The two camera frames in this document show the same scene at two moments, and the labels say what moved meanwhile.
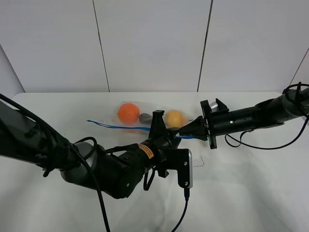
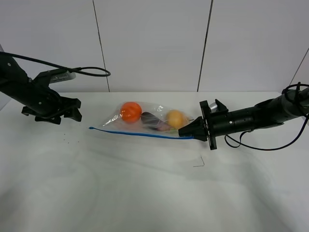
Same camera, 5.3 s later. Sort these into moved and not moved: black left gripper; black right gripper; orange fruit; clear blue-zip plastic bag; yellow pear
Moved: black left gripper; clear blue-zip plastic bag
Not moved: black right gripper; orange fruit; yellow pear
